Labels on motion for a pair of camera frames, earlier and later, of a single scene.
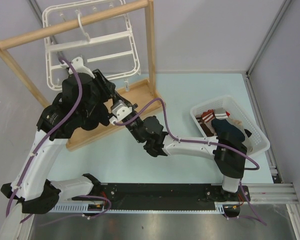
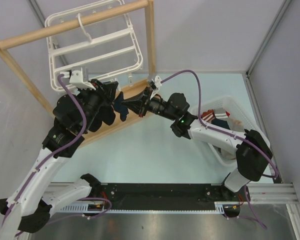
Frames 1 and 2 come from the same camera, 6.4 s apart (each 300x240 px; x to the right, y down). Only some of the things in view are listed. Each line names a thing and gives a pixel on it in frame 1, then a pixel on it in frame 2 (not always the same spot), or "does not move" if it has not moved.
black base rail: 172,198 does not move
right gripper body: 136,120 -> 156,105
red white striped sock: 205,120 does not move
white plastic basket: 257,142 does not move
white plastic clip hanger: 58,13 -> 107,48
